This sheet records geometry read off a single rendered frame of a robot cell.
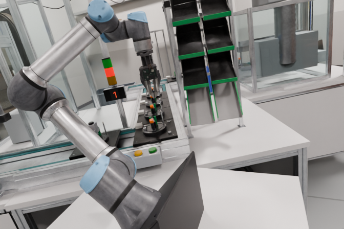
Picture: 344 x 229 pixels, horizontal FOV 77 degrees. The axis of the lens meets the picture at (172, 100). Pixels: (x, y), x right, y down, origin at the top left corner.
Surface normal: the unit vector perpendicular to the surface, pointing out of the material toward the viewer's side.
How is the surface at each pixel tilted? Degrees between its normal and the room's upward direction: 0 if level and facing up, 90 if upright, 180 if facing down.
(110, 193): 60
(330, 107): 90
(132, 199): 32
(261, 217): 0
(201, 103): 45
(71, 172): 90
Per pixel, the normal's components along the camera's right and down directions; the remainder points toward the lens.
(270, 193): -0.18, -0.94
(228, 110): -0.19, -0.44
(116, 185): 0.29, -0.53
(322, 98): 0.08, 0.29
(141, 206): 0.00, -0.65
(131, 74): -0.37, 0.35
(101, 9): -0.04, -0.11
